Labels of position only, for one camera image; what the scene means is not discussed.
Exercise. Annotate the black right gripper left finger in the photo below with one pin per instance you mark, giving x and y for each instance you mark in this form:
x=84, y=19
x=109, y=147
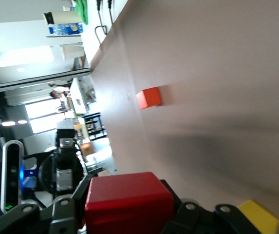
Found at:
x=44, y=219

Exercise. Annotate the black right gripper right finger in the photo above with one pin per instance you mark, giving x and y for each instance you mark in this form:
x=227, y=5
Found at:
x=202, y=221

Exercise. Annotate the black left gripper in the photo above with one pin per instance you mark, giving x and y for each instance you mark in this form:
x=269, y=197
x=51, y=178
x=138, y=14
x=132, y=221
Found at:
x=65, y=161

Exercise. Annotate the red cube block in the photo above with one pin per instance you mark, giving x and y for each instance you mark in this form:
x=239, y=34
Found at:
x=129, y=202

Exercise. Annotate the yellow cube block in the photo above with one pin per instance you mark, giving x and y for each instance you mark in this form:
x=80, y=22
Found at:
x=258, y=217

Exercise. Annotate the orange cube block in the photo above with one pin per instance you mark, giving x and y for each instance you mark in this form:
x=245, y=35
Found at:
x=149, y=98

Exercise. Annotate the brown cardboard box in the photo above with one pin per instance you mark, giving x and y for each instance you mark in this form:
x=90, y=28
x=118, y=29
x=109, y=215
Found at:
x=86, y=149

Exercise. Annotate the black shelf rack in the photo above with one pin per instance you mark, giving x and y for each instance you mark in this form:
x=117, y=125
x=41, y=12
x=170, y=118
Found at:
x=95, y=125

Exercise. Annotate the person in white shirt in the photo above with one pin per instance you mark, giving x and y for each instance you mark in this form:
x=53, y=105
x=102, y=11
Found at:
x=59, y=93

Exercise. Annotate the blue label water bottle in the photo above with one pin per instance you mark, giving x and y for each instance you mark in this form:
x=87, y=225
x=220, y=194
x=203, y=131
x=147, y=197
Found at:
x=65, y=28

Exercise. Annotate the white thermos bottle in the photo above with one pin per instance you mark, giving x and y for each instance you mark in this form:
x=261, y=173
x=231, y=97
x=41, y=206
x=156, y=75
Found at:
x=63, y=17

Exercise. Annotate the green cloth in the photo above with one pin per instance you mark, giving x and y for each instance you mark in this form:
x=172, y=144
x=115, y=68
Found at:
x=82, y=11

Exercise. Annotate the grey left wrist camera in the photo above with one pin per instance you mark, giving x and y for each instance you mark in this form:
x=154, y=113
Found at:
x=12, y=170

